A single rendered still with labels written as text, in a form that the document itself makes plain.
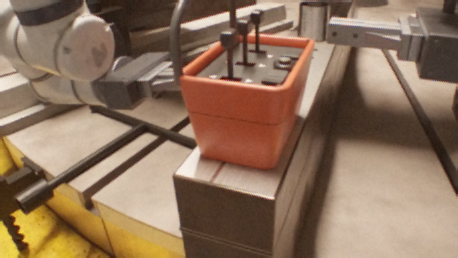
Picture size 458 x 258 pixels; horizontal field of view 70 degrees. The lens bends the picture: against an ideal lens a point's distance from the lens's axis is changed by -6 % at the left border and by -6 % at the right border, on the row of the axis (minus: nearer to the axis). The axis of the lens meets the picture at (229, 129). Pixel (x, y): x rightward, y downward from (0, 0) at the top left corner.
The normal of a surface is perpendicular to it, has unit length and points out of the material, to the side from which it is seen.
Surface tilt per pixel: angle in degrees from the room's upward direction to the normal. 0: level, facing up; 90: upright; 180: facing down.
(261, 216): 90
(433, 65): 90
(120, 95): 90
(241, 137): 97
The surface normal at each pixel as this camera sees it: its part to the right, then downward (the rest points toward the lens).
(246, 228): -0.37, 0.49
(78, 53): 0.80, 0.34
